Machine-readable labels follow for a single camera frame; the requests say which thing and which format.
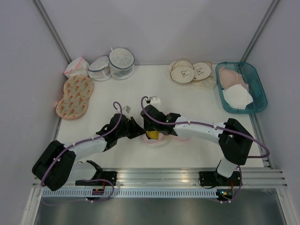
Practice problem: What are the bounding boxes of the teal plastic basket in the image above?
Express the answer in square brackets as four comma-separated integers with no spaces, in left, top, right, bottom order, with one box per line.
[216,62,268,114]

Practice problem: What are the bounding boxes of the floral beige bra pouch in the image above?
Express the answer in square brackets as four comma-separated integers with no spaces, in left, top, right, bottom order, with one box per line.
[55,75,94,120]

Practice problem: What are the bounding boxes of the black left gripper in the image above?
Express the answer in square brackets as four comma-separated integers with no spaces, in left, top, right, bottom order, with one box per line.
[116,117,146,139]

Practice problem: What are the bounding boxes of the yellow red bra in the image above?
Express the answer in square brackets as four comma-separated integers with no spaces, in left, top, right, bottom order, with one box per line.
[146,131,159,140]

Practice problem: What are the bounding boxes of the white pink-zip mesh laundry bag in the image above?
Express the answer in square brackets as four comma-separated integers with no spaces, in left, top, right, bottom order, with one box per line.
[142,134,190,148]

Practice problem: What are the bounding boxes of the white blue-trim flat laundry bag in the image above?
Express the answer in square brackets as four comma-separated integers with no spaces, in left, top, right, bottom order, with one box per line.
[88,56,112,81]

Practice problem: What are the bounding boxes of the aluminium frame post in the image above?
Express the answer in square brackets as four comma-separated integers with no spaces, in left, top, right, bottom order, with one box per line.
[32,0,72,63]
[240,0,281,62]

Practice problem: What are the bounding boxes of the white bra in basket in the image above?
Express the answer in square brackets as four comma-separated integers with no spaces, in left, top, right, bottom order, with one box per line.
[223,84,253,110]

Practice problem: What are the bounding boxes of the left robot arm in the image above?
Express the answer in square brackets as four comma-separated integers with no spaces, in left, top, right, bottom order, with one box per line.
[32,113,146,191]

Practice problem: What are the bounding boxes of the white slotted cable duct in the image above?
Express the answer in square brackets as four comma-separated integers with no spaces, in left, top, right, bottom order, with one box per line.
[42,187,218,198]

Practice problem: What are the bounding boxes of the beige round laundry bag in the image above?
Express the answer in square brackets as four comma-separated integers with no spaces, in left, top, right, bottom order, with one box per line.
[166,59,195,84]
[191,61,217,90]

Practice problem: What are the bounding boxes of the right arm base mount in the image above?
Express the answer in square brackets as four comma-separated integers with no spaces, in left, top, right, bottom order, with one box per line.
[198,171,241,188]

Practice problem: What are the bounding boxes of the right aluminium frame post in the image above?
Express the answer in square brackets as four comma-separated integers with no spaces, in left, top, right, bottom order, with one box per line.
[240,0,281,62]

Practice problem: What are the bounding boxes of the pink bra in basket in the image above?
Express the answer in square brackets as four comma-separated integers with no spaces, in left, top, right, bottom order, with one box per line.
[218,67,249,90]

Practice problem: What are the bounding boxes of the white pink-trim corner laundry bag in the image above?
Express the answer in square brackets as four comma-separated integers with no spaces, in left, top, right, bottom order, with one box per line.
[63,57,90,78]

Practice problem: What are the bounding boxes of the white blue-trim tall laundry bag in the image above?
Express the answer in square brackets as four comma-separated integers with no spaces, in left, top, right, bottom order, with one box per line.
[108,48,135,80]

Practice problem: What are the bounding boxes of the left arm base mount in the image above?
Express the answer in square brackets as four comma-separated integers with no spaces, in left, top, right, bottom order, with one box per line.
[75,171,118,186]

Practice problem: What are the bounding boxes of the beige round laundry bag rear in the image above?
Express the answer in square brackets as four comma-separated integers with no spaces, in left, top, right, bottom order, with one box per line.
[191,61,217,90]

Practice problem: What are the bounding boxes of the beige round laundry bag front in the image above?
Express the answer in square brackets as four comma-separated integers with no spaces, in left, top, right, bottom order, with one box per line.
[166,59,195,84]

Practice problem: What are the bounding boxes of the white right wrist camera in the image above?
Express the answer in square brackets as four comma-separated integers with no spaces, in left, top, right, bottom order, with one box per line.
[146,96,161,105]

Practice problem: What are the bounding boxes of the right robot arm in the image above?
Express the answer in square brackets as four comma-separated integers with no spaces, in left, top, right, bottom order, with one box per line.
[141,105,253,185]

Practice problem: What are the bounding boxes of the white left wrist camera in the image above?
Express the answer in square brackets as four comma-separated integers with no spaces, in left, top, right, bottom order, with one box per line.
[122,105,131,114]

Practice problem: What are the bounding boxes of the aluminium mounting rail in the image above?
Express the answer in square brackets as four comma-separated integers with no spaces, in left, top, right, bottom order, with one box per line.
[32,167,288,188]

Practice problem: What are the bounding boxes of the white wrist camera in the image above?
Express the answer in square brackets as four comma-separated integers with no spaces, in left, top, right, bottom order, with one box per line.
[146,96,161,105]
[122,105,131,114]

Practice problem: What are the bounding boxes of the left aluminium frame post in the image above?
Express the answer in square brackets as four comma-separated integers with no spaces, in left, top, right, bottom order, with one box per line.
[32,0,72,63]

